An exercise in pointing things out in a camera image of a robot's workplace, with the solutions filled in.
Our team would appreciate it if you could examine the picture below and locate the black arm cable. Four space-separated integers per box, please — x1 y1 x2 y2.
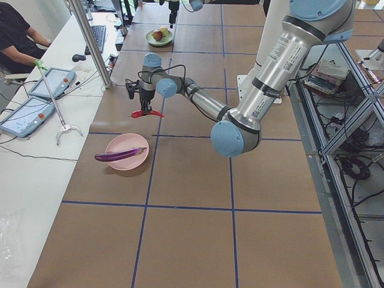
155 58 187 88

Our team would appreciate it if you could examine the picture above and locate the purple eggplant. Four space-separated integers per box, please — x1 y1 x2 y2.
94 148 146 162

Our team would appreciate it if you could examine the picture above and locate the aluminium frame rack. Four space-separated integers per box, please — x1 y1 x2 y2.
291 44 383 287

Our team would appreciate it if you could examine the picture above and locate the green pink peach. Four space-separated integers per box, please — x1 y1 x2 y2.
160 26 169 37

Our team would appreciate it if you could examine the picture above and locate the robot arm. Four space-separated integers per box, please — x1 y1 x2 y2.
125 1 355 157
155 0 271 28

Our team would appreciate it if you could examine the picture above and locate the seated person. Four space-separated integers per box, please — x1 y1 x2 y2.
1 2 52 74

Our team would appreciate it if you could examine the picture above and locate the red pomegranate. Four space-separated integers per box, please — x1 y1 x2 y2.
152 29 163 41

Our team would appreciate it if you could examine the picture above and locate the far teach pendant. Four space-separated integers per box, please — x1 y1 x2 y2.
28 68 76 99

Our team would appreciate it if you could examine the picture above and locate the black computer mouse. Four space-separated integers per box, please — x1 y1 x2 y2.
72 53 86 62

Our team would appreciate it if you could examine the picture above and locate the pink plate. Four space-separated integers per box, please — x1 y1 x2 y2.
104 133 149 172

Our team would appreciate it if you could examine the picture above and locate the black keyboard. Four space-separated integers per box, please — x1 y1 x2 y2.
91 25 107 53

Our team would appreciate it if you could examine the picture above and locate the stack of books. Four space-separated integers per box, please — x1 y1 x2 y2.
304 59 349 95

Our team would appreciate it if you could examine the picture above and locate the teach pendant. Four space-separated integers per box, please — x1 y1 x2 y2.
28 68 76 99
1 96 55 138

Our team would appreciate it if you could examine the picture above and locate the near teach pendant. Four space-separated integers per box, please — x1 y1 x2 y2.
1 96 55 138

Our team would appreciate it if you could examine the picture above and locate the reach grabber tool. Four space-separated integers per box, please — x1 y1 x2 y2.
34 60 84 146

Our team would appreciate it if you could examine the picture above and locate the aluminium post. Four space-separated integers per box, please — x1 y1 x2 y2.
67 0 112 89

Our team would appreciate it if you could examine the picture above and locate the red chili pepper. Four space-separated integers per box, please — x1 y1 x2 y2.
128 110 164 118

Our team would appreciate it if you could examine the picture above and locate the green plate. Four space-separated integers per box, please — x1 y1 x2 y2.
146 29 173 46

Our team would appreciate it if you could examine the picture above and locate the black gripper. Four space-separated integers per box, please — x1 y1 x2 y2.
168 1 179 29
125 79 155 116

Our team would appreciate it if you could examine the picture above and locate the white side desk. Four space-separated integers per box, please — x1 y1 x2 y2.
1 17 105 287

